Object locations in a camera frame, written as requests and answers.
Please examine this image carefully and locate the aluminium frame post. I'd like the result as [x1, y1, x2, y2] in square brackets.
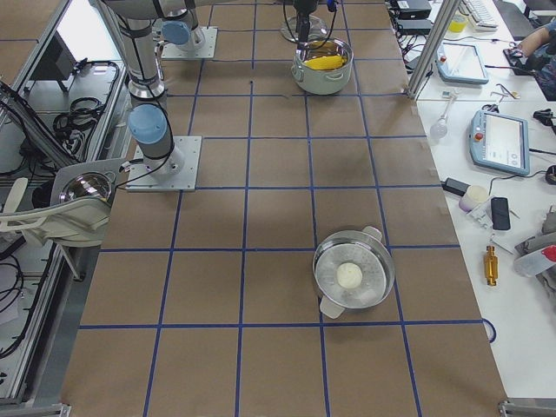
[406, 0, 460, 99]

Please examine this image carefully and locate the black power adapter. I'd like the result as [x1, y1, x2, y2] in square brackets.
[441, 177, 470, 196]

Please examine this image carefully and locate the near teach pendant tablet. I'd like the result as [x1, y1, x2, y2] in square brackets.
[468, 110, 530, 176]

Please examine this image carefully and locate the black smartphone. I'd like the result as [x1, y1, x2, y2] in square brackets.
[490, 197, 511, 231]

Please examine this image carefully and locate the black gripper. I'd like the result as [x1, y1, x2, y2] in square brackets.
[293, 0, 317, 42]

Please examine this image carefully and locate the steel steamer pot with lid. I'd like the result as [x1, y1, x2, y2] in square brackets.
[312, 226, 395, 319]

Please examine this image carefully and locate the glass pot lid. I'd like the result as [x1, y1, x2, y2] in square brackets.
[280, 16, 328, 43]

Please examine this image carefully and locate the person forearm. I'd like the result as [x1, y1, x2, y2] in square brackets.
[517, 25, 555, 56]

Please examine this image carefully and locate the purple white cup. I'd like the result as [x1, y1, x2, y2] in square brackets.
[459, 185, 489, 212]

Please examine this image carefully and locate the far teach pendant tablet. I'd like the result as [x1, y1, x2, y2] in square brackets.
[436, 41, 489, 85]

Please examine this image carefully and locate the gold metal fitting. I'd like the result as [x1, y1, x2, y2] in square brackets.
[484, 245, 499, 287]

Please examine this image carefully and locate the grey-green cooking pot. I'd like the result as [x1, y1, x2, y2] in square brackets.
[291, 38, 353, 96]

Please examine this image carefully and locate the yellow plastic corn cob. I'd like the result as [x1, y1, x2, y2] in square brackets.
[303, 55, 347, 70]

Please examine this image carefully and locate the teach pendant tablet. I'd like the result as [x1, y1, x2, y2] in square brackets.
[436, 41, 489, 85]
[468, 110, 530, 176]

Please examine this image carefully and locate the white dome camera mount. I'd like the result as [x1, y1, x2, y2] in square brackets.
[1, 157, 124, 248]

